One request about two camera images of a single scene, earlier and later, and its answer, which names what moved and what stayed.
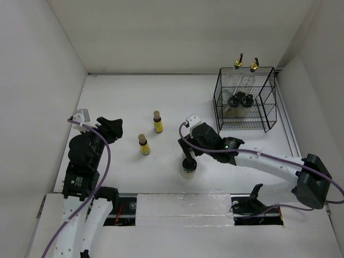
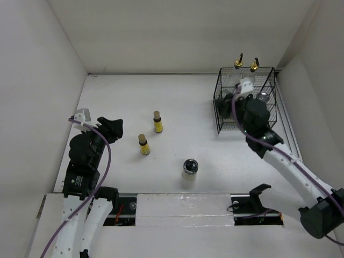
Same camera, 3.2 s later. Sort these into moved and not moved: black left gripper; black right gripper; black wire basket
Moved: black right gripper
Not moved: black wire basket; black left gripper
